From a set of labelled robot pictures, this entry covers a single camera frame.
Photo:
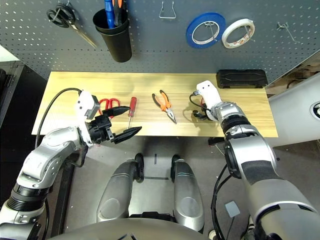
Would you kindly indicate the silver robot right leg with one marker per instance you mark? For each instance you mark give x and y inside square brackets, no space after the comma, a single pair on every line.
[186,190]

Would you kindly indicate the grey robot torso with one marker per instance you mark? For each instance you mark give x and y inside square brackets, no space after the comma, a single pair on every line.
[130,230]

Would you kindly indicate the red tape roll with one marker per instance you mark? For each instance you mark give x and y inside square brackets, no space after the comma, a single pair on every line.
[202,102]

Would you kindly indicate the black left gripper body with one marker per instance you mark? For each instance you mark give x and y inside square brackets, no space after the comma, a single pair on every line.
[100,127]

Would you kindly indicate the grey foot pedal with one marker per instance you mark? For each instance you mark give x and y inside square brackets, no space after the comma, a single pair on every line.
[232,208]

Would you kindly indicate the black rectangular box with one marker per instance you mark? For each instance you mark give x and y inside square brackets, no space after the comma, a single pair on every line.
[241,78]

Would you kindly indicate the silver robot left leg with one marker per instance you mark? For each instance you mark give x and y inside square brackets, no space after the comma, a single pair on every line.
[117,190]

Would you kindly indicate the silver robot leg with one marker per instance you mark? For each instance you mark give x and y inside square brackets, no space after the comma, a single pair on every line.
[186,190]
[117,190]

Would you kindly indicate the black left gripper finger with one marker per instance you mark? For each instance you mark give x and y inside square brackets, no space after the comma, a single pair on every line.
[127,135]
[117,110]

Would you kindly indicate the white tape roll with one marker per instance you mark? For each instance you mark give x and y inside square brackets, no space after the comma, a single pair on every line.
[228,44]

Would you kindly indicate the black flight case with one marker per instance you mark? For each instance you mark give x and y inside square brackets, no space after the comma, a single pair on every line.
[15,100]

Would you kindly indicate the silver tape peg hook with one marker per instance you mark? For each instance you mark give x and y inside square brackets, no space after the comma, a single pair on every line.
[247,32]
[212,31]

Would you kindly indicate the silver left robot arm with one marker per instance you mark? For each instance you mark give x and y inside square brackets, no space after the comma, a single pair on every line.
[50,147]

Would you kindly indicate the dark grey metal pegboard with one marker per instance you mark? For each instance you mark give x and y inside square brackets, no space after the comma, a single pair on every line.
[160,55]

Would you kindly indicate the silver long peg hook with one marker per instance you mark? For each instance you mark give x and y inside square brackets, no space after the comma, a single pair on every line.
[291,35]

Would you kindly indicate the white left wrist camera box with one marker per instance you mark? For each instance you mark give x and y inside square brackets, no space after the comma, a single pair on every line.
[83,105]

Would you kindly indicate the orange black needle-nose pliers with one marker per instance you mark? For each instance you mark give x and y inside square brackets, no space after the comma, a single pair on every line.
[166,105]

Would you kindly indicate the white black sneaker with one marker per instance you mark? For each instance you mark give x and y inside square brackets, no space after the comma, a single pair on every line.
[251,225]

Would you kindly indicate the blue tape roll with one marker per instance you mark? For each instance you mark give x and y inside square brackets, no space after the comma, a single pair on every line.
[189,35]

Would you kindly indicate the black plastic cup holder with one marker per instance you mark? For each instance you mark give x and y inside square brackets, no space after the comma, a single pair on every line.
[120,45]

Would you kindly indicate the wooden shelf rack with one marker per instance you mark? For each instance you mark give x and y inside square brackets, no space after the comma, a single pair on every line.
[300,72]

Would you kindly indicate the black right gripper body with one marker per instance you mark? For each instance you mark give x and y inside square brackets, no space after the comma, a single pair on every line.
[203,116]

